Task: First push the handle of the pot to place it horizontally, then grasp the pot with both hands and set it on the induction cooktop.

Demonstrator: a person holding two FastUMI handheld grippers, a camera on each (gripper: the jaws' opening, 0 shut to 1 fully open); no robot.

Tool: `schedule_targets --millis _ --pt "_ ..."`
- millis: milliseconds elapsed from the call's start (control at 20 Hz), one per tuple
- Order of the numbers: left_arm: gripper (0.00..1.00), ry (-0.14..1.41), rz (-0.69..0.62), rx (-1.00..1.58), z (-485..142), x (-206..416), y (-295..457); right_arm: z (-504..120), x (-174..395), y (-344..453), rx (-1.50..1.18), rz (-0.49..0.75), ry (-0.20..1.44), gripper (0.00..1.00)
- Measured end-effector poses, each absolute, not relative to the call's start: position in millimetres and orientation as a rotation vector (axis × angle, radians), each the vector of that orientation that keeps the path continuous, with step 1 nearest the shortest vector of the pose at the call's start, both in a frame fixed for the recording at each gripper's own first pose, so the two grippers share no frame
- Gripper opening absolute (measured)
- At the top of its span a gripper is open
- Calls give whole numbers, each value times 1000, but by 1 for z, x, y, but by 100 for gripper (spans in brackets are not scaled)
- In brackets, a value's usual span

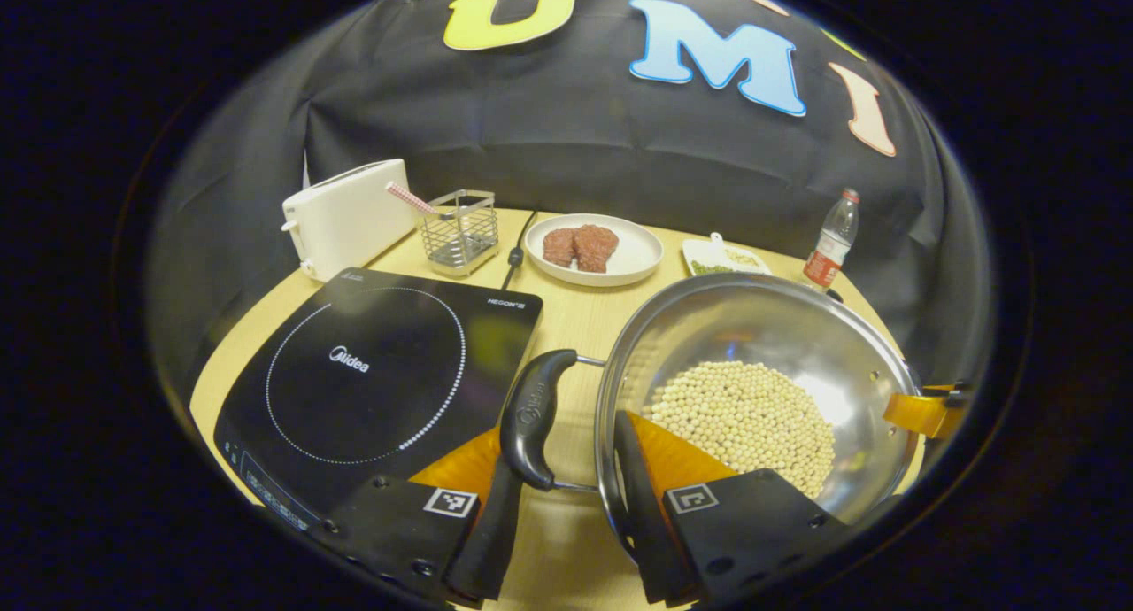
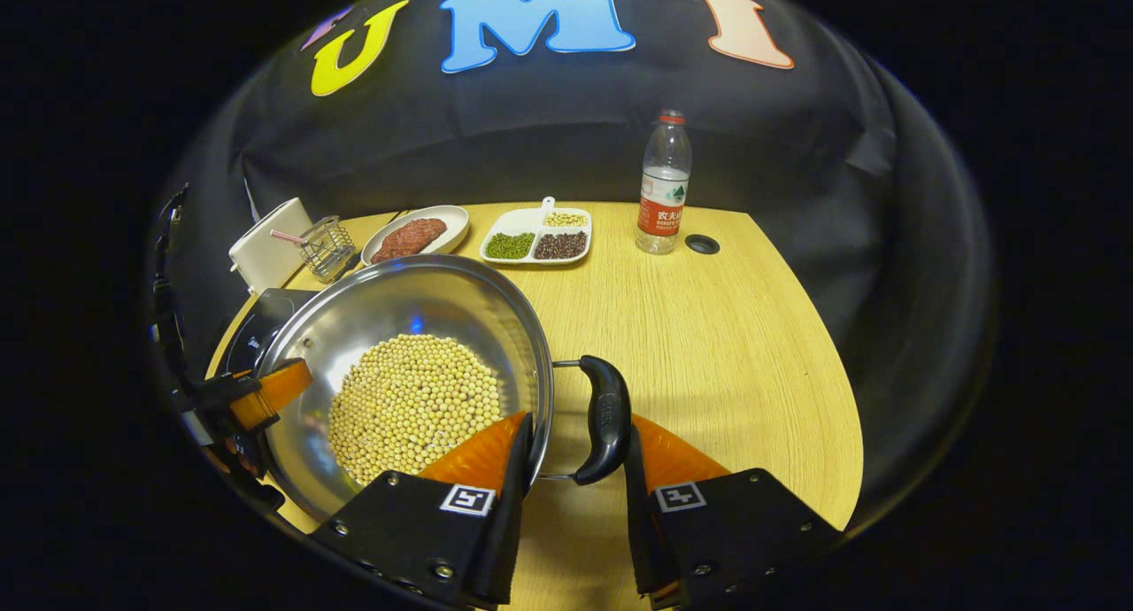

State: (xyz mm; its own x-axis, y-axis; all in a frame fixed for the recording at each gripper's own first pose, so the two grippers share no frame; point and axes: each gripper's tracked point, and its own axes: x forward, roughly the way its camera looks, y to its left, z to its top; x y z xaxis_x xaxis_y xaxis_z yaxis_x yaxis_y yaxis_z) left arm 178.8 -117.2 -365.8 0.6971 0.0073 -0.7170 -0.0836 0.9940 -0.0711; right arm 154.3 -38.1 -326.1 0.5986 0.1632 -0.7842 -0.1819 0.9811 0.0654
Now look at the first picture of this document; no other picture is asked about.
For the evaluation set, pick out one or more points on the white round plate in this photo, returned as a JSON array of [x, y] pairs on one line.
[[637, 252]]

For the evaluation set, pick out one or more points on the white divided dish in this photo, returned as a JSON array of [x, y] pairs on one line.
[[708, 252]]

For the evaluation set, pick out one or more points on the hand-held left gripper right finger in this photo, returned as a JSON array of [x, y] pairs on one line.
[[651, 514]]

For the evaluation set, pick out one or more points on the pink checked straw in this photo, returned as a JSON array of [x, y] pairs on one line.
[[409, 197]]

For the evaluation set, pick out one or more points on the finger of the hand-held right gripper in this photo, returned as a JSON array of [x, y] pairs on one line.
[[921, 413]]

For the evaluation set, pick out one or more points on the white toaster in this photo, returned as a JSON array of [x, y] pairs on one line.
[[345, 217]]

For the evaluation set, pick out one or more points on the stainless steel pot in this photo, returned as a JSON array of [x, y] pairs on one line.
[[752, 319]]

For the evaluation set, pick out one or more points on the pile of soybeans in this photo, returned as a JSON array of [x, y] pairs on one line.
[[743, 416]]

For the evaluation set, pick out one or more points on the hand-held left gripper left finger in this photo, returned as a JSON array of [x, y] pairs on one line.
[[487, 540]]

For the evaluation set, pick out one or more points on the black induction cooktop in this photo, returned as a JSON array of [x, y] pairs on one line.
[[372, 398]]

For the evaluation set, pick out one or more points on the clear plastic water bottle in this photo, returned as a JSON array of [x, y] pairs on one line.
[[829, 252]]

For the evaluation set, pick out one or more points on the pile of green beans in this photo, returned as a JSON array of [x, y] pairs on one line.
[[708, 268]]

